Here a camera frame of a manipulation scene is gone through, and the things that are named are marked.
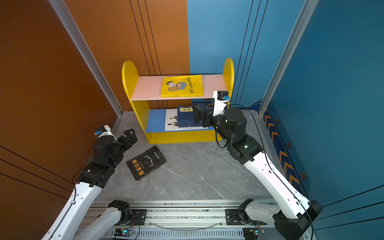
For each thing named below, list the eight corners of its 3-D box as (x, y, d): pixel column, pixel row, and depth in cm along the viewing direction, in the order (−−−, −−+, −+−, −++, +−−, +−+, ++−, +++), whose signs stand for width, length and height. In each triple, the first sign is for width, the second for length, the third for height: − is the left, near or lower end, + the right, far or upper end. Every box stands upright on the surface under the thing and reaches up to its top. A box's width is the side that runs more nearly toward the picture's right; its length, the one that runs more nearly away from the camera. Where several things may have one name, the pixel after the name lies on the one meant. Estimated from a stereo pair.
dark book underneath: (136, 182, 87) (135, 180, 85) (127, 163, 94) (125, 162, 92) (167, 161, 95) (166, 160, 93) (156, 146, 102) (155, 144, 101)
